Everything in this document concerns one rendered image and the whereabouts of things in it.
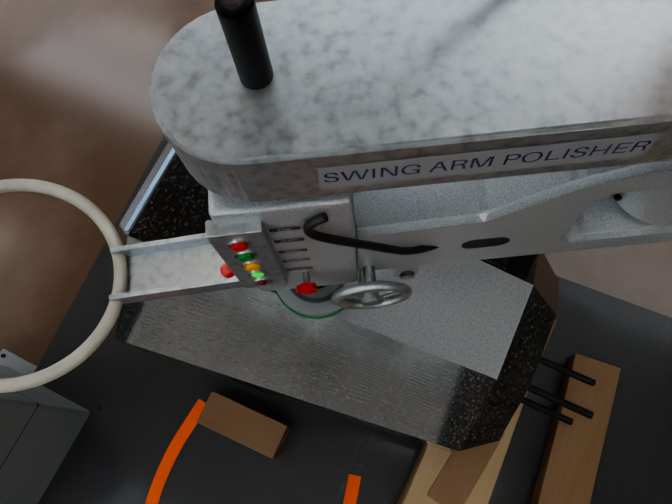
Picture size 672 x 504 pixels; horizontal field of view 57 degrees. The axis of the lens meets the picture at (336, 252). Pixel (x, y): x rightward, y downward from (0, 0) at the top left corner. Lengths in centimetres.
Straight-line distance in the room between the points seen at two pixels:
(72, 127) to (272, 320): 167
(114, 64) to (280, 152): 243
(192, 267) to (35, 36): 210
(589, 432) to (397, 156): 177
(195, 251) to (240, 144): 75
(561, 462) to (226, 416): 115
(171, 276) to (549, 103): 96
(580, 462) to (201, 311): 137
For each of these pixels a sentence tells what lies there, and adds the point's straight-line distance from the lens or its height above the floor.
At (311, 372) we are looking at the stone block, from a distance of 165.
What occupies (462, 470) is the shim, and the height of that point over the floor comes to 24.
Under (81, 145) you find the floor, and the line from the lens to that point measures 295.
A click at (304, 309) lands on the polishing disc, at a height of 90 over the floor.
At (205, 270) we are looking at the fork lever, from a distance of 142.
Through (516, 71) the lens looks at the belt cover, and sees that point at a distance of 77.
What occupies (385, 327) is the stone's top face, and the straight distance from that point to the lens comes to 153.
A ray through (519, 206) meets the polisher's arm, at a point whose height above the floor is 147.
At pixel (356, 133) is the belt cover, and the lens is 71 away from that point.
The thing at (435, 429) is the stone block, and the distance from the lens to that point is 166.
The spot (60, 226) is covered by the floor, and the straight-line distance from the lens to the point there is 283.
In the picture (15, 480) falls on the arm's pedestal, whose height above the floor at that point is 27.
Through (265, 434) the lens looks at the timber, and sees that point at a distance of 226.
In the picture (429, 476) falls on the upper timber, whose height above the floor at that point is 23.
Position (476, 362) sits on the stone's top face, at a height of 87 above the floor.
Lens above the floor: 236
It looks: 72 degrees down
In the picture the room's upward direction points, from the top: 10 degrees counter-clockwise
